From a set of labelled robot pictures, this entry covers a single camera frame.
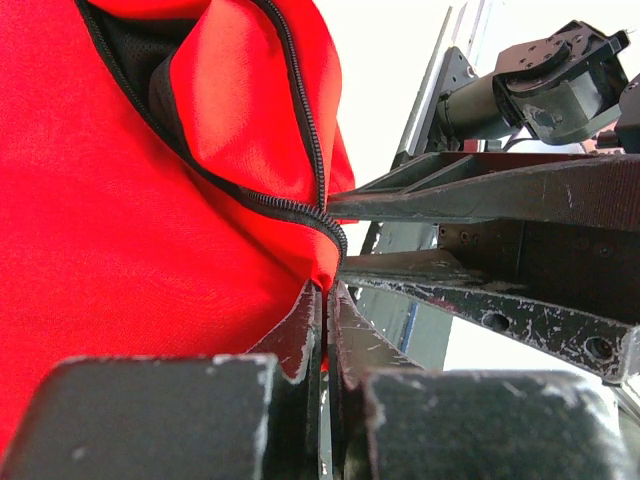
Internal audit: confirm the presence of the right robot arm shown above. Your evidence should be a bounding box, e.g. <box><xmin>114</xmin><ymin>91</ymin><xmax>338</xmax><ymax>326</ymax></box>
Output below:
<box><xmin>329</xmin><ymin>21</ymin><xmax>639</xmax><ymax>384</ymax></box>

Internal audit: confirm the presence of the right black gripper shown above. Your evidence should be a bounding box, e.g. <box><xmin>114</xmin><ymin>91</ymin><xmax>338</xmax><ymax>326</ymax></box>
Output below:
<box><xmin>328</xmin><ymin>152</ymin><xmax>639</xmax><ymax>384</ymax></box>

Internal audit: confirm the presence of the red zip jacket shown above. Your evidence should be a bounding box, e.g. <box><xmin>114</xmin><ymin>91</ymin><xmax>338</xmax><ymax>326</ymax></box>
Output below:
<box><xmin>1</xmin><ymin>1</ymin><xmax>354</xmax><ymax>446</ymax></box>

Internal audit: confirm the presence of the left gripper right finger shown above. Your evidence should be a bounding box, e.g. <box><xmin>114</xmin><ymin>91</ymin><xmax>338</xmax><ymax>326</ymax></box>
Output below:
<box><xmin>327</xmin><ymin>284</ymin><xmax>639</xmax><ymax>479</ymax></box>

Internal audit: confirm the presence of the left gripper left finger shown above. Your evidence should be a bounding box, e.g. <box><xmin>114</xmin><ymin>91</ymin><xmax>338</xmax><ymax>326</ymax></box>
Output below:
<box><xmin>1</xmin><ymin>283</ymin><xmax>323</xmax><ymax>479</ymax></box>

